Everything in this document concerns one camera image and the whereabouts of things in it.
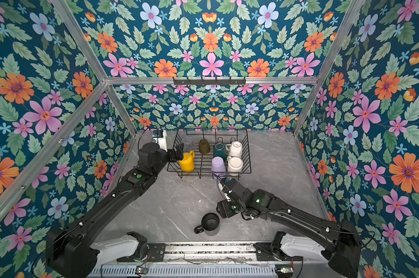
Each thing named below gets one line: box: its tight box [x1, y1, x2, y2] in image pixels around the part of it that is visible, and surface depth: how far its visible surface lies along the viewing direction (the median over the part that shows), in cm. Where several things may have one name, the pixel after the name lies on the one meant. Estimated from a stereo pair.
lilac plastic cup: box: [211, 155, 227, 184], surface depth 89 cm
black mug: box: [193, 212, 220, 237], surface depth 77 cm
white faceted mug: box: [225, 140, 243, 158], surface depth 98 cm
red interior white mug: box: [226, 155, 244, 177], surface depth 93 cm
